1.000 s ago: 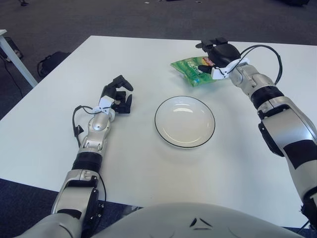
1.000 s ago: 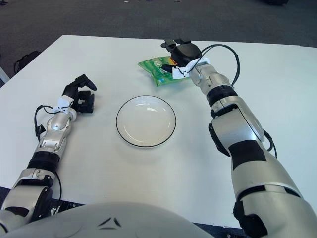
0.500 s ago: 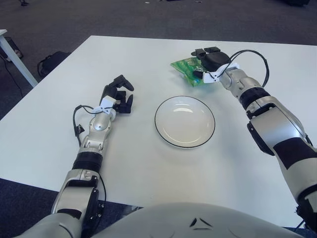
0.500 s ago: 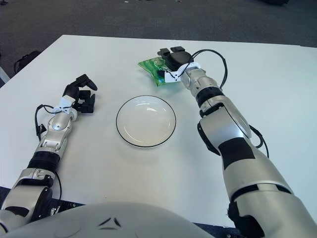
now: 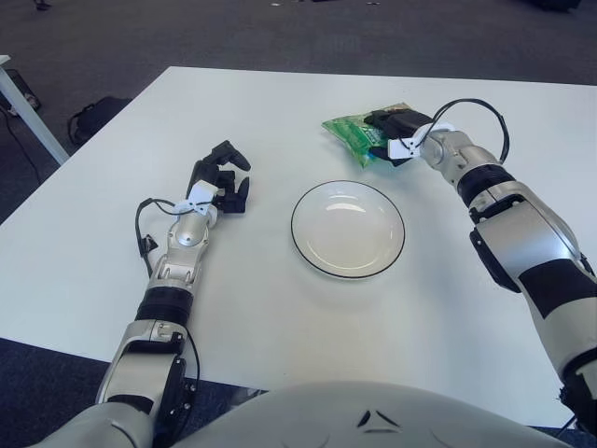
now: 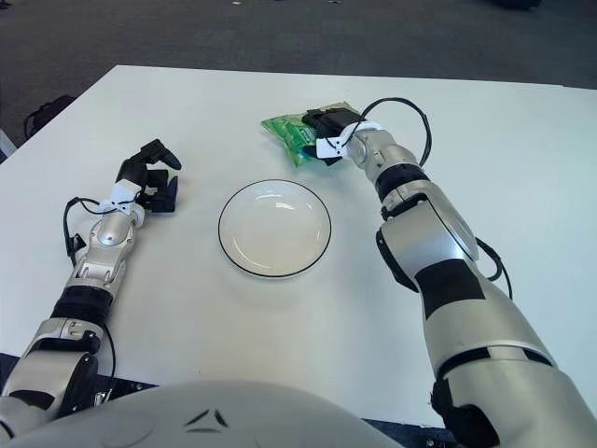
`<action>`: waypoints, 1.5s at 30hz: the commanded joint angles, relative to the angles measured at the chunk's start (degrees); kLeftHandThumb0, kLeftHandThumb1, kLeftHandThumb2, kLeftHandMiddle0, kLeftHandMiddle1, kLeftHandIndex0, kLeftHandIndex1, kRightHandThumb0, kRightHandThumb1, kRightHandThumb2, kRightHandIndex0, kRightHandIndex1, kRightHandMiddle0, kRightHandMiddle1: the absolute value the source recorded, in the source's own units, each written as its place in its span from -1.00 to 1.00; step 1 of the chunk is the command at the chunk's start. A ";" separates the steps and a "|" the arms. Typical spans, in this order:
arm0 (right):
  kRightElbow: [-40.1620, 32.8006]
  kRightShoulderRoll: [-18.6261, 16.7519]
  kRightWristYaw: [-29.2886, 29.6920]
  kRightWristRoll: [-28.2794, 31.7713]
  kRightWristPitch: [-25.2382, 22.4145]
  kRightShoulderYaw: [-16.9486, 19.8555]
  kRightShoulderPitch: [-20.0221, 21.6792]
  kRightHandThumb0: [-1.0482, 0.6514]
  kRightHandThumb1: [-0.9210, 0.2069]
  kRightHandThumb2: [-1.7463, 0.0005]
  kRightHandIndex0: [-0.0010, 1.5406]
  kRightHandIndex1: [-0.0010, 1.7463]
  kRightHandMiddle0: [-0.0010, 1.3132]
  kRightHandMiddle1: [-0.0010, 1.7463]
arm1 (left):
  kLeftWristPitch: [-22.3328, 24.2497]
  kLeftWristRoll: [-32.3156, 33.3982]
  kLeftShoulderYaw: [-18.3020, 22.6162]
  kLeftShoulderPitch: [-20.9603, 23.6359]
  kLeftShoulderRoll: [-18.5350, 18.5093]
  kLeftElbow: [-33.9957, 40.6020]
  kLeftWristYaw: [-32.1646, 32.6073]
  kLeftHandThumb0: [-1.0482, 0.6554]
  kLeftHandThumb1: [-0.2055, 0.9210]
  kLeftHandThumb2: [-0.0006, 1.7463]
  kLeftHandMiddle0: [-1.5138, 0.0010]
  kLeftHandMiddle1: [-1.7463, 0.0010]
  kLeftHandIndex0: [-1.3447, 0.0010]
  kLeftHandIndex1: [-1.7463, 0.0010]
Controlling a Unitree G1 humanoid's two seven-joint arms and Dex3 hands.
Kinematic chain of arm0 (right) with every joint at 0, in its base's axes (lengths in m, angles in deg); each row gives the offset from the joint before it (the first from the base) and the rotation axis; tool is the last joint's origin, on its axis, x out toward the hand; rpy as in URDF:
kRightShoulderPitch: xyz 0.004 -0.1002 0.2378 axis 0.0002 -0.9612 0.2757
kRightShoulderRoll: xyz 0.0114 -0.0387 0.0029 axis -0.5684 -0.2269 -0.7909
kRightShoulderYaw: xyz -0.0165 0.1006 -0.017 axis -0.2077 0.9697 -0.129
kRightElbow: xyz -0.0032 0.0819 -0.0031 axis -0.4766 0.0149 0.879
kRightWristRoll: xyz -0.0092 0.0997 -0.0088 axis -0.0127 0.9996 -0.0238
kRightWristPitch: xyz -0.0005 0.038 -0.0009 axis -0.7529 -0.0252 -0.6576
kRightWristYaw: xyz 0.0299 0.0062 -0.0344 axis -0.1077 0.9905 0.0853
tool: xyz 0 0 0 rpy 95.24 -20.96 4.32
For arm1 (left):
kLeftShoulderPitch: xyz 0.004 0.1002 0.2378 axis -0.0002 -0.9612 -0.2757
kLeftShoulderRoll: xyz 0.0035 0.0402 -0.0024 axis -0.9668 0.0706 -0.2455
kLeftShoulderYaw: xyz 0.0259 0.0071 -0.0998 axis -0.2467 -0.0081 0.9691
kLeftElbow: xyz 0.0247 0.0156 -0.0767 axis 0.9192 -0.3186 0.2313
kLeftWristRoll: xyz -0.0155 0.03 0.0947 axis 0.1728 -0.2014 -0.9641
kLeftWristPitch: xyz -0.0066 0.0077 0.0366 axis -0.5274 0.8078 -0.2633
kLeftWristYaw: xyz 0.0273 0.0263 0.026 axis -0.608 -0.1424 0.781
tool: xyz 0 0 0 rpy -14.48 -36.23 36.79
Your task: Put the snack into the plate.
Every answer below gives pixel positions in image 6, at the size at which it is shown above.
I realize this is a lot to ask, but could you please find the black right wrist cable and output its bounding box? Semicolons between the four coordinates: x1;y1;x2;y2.
358;96;433;167

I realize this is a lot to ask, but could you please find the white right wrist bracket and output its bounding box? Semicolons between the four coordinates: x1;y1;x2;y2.
315;119;383;160

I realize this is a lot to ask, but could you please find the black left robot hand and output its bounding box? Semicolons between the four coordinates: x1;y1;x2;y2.
114;138;183;216

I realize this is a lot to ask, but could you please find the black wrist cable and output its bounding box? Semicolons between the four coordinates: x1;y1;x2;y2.
358;96;433;167
63;195;130;270

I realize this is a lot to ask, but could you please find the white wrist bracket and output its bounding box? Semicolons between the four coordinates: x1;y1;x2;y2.
102;183;141;216
315;119;383;160

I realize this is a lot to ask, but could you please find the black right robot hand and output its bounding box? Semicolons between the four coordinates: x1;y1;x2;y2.
301;106;363;170

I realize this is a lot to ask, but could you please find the white plate with black rim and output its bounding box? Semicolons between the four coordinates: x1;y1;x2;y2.
217;179;333;281

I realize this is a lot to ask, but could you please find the green chips bag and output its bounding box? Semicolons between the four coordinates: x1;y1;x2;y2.
259;100;360;168

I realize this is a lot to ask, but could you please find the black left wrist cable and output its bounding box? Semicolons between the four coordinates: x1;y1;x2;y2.
63;195;130;270

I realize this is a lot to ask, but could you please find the white table leg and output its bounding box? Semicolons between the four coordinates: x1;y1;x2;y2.
0;128;18;162

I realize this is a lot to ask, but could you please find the black bag on floor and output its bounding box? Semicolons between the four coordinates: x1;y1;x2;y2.
23;95;76;139

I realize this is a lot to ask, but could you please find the grey robot torso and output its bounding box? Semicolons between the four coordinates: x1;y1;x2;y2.
8;378;449;448

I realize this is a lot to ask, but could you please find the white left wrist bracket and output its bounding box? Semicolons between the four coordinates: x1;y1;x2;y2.
102;183;141;216

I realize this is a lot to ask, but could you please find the black left elbow cable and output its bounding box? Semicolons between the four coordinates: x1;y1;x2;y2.
100;321;118;377

